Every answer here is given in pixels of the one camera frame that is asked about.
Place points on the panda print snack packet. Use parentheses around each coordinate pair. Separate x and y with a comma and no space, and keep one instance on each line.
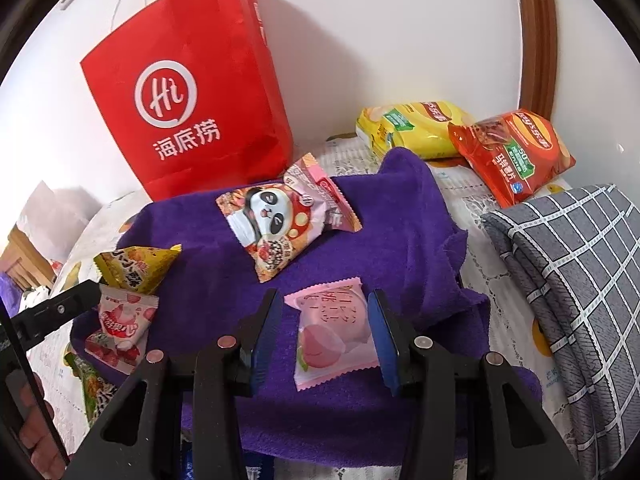
(275,221)

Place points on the white plastic bag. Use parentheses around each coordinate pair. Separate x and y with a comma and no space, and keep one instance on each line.
(54,220)

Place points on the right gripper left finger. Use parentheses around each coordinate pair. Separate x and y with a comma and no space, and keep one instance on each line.
(258,334)

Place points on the orange chips bag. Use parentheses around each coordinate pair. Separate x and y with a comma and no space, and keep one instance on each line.
(515,153)

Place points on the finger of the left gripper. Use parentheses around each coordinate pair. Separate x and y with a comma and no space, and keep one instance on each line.
(31,326)

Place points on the wooden chair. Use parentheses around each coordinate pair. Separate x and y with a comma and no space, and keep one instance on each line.
(23,264)

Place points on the person's left hand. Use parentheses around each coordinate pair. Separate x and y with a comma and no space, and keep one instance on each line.
(37,438)

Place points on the red paper shopping bag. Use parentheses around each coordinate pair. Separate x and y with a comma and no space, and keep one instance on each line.
(190,95)

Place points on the yellow triangular snack packet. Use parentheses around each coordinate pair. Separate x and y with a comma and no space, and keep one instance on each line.
(136,268)

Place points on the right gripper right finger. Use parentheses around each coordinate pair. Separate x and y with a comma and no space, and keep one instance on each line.
(391,343)

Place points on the brown wooden door frame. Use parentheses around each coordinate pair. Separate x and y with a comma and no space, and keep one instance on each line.
(539,56)

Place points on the strawberry white snack packet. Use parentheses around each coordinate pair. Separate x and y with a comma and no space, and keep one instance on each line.
(125,318)

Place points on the grey checked star cloth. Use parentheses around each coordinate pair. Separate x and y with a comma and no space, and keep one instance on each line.
(575,258)

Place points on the green snack bag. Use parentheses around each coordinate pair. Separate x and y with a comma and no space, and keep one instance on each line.
(96,390)

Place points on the yellow chips bag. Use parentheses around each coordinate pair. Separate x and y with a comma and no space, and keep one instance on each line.
(420,127)

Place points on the pink peach snack packet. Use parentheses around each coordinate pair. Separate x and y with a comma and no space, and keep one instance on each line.
(334,336)

